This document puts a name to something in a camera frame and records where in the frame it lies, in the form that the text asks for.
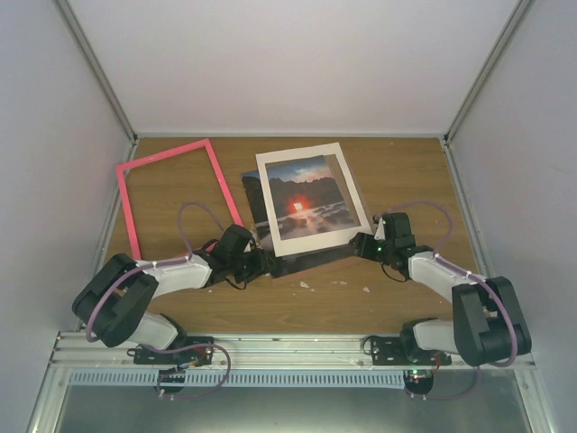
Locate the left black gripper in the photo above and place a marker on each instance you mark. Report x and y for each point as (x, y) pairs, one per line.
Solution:
(261, 266)

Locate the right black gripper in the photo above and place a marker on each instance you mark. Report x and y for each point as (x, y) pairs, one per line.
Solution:
(362, 246)

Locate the sunset landscape photo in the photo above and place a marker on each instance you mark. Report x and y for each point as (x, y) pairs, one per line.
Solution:
(310, 197)

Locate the pink picture frame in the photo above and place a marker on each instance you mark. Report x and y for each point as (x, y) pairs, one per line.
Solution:
(157, 190)

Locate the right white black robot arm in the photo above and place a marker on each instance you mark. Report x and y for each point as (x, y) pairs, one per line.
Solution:
(487, 324)

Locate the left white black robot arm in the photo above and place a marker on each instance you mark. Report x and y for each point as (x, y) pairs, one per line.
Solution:
(114, 305)

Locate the white paper mat border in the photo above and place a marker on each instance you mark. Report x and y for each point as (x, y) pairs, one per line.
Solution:
(288, 247)

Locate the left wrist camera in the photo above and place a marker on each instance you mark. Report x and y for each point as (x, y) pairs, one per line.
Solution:
(250, 246)

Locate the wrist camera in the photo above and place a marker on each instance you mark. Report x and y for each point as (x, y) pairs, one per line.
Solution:
(379, 234)
(250, 246)

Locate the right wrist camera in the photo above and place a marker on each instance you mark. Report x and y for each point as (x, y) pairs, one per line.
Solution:
(379, 234)

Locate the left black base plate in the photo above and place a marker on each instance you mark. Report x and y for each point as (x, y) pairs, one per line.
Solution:
(190, 350)

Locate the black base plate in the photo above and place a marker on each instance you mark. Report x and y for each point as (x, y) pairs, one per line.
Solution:
(391, 350)
(190, 350)

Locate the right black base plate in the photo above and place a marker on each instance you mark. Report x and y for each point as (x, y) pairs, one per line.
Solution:
(391, 350)

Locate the grey slotted cable duct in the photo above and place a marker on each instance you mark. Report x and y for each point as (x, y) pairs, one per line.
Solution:
(239, 379)

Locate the aluminium mounting rail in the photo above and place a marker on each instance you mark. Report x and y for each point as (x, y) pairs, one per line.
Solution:
(247, 352)

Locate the left vertical aluminium post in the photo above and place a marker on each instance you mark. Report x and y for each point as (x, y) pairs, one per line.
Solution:
(79, 36)

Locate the vertical aluminium post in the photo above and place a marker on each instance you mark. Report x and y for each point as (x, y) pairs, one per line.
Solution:
(79, 36)
(505, 37)

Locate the right vertical aluminium post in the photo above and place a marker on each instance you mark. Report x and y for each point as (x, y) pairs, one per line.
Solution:
(505, 37)

